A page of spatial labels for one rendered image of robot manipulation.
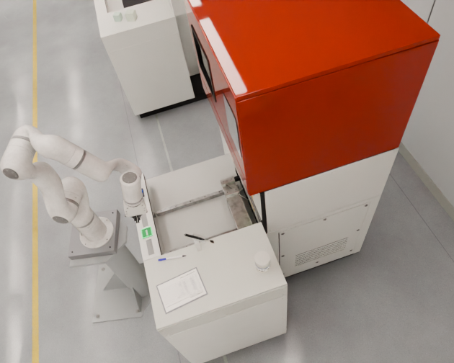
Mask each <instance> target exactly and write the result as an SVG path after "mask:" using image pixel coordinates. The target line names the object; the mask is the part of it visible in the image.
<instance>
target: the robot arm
mask: <svg viewBox="0 0 454 363"><path fill-rule="evenodd" d="M36 151H37V152H38V153H39V154H40V155H41V156H43V157H45V158H49V159H53V160H55V161H57V162H59V163H61V164H63V165H65V166H67V167H69V168H71V169H73V170H75V171H77V172H79V173H81V174H83V175H85V176H87V177H89V178H91V179H93V180H95V181H98V182H105V181H106V180H107V179H108V178H109V176H110V174H111V173H112V171H118V172H120V173H121V174H122V175H121V176H120V185H121V189H122V192H123V199H124V200H123V207H124V211H125V217H132V218H133V219H134V221H136V223H139V220H141V215H142V214H145V213H147V212H148V211H147V209H146V203H145V200H144V198H143V193H142V189H141V176H142V171H141V169H140V168H139V167H138V166H136V165H135V164H134V163H132V162H130V161H128V160H125V159H124V158H115V159H112V160H110V161H103V160H102V159H100V158H98V157H96V156H95V155H93V154H91V153H90V152H88V151H85V150H84V149H83V148H80V147H79V146H77V145H75V144H73V143H72V142H70V141H68V140H66V139H65V138H62V137H60V136H58V135H43V134H42V133H41V132H40V131H39V130H38V129H37V128H36V127H34V126H32V125H22V126H20V127H18V128H17V129H16V130H15V131H14V133H13V135H12V137H11V139H10V141H9V144H8V146H7V147H6V150H5V151H4V154H3V156H2V158H1V162H0V169H1V172H2V173H3V175H4V176H6V177H7V178H9V179H13V180H25V179H29V180H30V181H31V182H32V183H33V184H34V185H35V186H37V187H38V188H39V190H40V191H41V193H42V196H43V200H44V203H45V207H46V210H47V211H48V214H49V216H50V217H51V218H52V219H53V220H54V221H56V222H57V223H62V224H66V223H71V224H72V225H73V226H74V227H75V228H76V229H77V230H78V231H79V232H80V241H81V242H82V244H83V245H84V246H86V247H87V248H99V247H101V246H103V245H105V244H106V243H107V242H108V241H109V240H110V239H111V237H112V234H113V232H114V228H113V224H112V222H111V221H110V220H109V219H107V218H104V217H98V216H97V215H96V214H95V212H94V211H93V210H92V209H91V208H90V206H89V197H88V193H87V190H86V186H85V185H84V183H83V181H82V180H80V179H79V178H76V177H74V176H67V177H65V178H63V179H62V180H61V178H60V177H59V175H58V174H57V172H56V171H55V170H54V169H53V167H52V166H51V165H49V164H48V163H46V162H42V161H38V162H34V163H33V162H32V161H33V158H34V156H35V153H36ZM136 216H137V217H136ZM137 219H138V220H137Z"/></svg>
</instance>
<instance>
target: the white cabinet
mask: <svg viewBox="0 0 454 363"><path fill-rule="evenodd" d="M287 301H288V294H286V295H283V296H281V297H278V298H275V299H273V300H269V301H267V302H264V303H261V304H258V305H255V306H253V307H250V308H247V309H245V310H241V311H239V312H236V313H233V314H230V315H227V316H224V317H222V318H219V319H216V320H214V321H211V322H208V323H204V324H202V325H199V326H196V327H194V328H190V329H187V330H186V331H182V332H179V333H176V334H174V335H171V336H167V337H165V339H166V340H167V341H168V342H169V343H170V344H171V345H172V346H174V347H175V348H176V349H177V350H178V351H179V352H180V353H181V354H182V355H183V356H184V357H185V358H186V359H187V360H188V361H189V362H191V363H204V362H207V361H210V360H212V359H215V358H218V357H221V356H223V355H226V354H230V353H231V352H234V351H238V350H239V349H243V348H246V347H248V346H251V345H254V344H257V343H259V342H262V341H265V340H267V339H271V338H273V337H276V336H279V335H281V334H284V333H286V330H287Z"/></svg>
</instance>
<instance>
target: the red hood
mask: <svg viewBox="0 0 454 363"><path fill-rule="evenodd" d="M184 5H185V9H186V12H187V18H188V22H189V26H190V32H191V35H192V41H193V45H194V48H195V54H196V58H197V64H198V67H199V71H200V77H201V81H202V87H203V88H204V90H205V93H206V96H207V98H208V101H209V102H210V106H211V107H212V110H213V112H214V115H215V118H216V119H217V121H218V124H219V127H220V129H221V132H222V133H223V137H224V138H225V141H226V143H227V146H228V149H229V150H230V152H231V155H232V158H233V160H234V163H235V164H236V168H237V169H238V172H239V174H240V177H241V180H242V182H243V183H244V186H245V188H246V191H247V194H248V195H249V196H252V195H254V194H258V193H260V192H264V191H267V190H269V189H273V188H275V187H279V186H282V185H284V184H288V183H291V182H295V181H298V180H300V179H304V178H306V177H309V176H313V175H315V174H319V173H321V172H324V171H328V170H330V169H334V168H336V167H339V166H343V165H345V164H348V163H352V162H355V161H359V160H361V159H364V158H367V157H370V156H374V155H376V154H379V153H382V152H385V151H389V150H391V149H394V148H398V147H399V145H400V142H401V139H402V137H403V135H404V131H405V129H406V126H407V124H408V121H409V118H410V116H411V113H412V110H413V108H414V105H415V103H416V100H417V97H418V95H419V92H420V89H421V87H422V84H423V82H424V79H425V76H426V74H427V71H428V69H429V65H430V63H431V61H432V58H433V55H434V53H435V50H436V48H437V44H438V43H439V39H440V34H439V33H438V32H437V31H436V30H434V29H433V28H432V27H431V26H429V25H428V24H427V23H426V22H425V21H424V20H423V19H422V18H421V17H419V16H418V15H417V14H416V13H415V12H413V11H412V10H411V9H410V8H409V7H408V6H407V5H405V3H403V2H402V1H401V0H184Z"/></svg>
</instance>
